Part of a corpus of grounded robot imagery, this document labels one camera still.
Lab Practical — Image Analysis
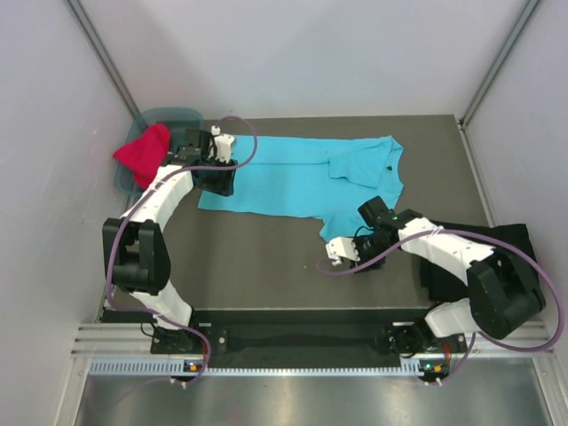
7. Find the cyan t shirt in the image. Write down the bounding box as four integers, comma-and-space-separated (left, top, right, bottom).
198, 135, 404, 241

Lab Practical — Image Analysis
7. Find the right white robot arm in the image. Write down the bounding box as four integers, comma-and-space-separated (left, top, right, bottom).
355, 196, 546, 351

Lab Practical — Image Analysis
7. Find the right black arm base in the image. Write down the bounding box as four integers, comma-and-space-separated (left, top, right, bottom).
385, 322, 468, 359

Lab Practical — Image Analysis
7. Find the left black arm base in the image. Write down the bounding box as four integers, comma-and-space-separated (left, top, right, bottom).
141, 311, 230, 355

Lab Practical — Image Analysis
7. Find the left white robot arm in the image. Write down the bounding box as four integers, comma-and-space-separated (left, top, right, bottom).
102, 126, 239, 352

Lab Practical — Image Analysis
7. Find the teal plastic basket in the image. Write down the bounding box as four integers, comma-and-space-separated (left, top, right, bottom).
113, 107, 204, 197

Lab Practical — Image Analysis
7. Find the black folded t shirt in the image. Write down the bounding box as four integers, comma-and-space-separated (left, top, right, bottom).
416, 218, 542, 303

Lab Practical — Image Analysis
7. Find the red t shirt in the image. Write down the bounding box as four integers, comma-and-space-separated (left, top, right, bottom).
113, 123, 171, 190

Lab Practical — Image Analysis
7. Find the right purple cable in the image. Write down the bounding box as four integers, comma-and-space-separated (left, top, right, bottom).
315, 228, 564, 385

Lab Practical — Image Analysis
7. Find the purple cable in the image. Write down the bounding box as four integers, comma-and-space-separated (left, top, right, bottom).
315, 228, 564, 385
104, 115, 259, 385

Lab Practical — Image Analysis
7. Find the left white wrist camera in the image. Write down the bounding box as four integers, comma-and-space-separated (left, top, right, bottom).
209, 125, 237, 163

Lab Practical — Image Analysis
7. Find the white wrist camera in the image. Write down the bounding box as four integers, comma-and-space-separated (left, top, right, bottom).
209, 125, 237, 163
326, 237, 360, 266

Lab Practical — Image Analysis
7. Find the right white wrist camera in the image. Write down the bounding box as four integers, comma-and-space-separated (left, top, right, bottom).
326, 237, 360, 266

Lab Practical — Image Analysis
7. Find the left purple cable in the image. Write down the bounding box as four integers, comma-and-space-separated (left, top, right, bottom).
104, 115, 259, 385

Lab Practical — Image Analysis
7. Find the aluminium front rail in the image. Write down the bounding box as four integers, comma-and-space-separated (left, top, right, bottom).
69, 321, 556, 359

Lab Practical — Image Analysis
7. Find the grey slotted cable duct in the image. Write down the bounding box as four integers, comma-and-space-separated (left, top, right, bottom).
89, 359, 445, 377

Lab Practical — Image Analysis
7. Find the left aluminium corner post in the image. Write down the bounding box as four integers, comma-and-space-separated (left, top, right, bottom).
63, 0, 140, 118

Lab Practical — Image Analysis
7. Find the aluminium corner post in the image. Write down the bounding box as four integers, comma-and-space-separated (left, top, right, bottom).
457, 0, 543, 132
63, 0, 140, 118

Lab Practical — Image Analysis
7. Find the right aluminium corner post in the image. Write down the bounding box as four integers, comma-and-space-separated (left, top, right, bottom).
457, 0, 543, 132

